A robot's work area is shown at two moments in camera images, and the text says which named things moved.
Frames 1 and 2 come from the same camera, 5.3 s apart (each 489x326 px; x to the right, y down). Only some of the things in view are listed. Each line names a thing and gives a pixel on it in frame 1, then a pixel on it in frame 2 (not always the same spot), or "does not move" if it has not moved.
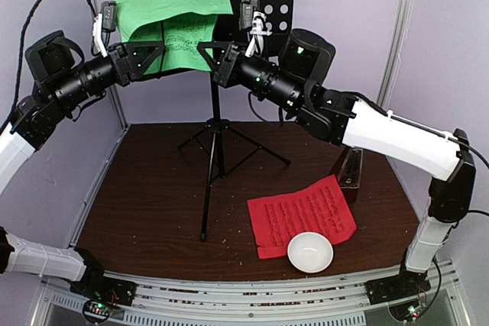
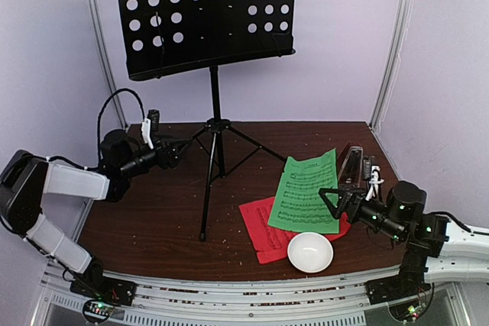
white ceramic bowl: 310,252 does not move
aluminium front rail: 261,301 does not move
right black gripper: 225,66 → 354,204
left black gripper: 126,66 → 170,159
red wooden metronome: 348,172 does not move
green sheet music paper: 179,20 → 298,204
